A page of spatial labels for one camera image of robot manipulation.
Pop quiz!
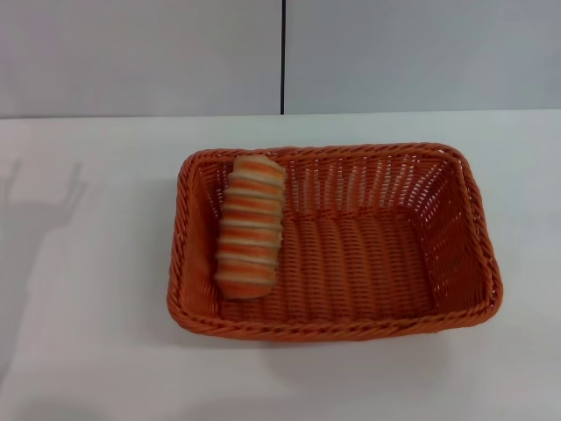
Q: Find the orange woven wicker basket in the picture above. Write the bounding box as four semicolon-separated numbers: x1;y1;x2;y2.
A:
165;140;505;347

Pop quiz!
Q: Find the dark vertical wall strip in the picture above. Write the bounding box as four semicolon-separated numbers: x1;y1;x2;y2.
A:
279;0;288;117

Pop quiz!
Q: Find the orange white striped bread roll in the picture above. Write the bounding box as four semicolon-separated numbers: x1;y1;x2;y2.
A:
213;153;288;302

